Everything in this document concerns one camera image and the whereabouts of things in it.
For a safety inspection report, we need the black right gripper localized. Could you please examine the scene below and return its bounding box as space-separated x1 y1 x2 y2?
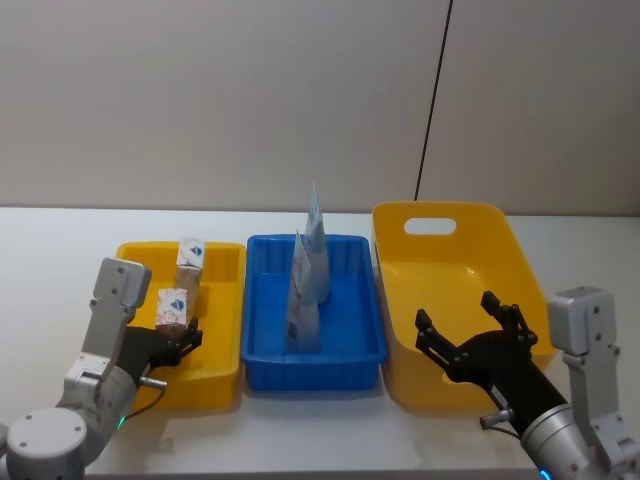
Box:
414 290 570 435

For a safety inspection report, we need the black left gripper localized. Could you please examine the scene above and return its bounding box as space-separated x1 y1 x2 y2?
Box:
116 317 204 387

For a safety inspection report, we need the small white printed carton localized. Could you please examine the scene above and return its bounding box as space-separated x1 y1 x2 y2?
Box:
154 286 191 342
175 237 208 321

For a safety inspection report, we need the shallow yellow plastic tray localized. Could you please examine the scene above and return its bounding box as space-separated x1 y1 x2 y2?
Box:
115 241 247 412

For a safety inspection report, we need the tall white blue pouch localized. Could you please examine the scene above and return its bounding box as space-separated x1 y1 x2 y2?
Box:
304 181 333 306
284 228 323 354

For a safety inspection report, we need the blue plastic tray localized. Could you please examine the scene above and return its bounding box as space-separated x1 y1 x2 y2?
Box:
240 234 389 392

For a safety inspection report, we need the left gripper cable with plug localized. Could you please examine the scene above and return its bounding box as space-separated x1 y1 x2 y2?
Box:
121 376 168 420

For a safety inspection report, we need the gripper cable with plug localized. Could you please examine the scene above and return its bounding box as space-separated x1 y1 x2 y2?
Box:
121 376 168 420
479 408 524 439

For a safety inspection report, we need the deep yellow basket with handle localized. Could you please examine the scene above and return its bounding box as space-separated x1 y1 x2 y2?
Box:
370 200 558 413

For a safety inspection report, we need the right gripper cable with plug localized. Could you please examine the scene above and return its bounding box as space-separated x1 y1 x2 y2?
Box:
479 408 524 439

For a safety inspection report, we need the thin black wall cable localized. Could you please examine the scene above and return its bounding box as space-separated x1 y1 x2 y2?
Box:
413 0 455 202

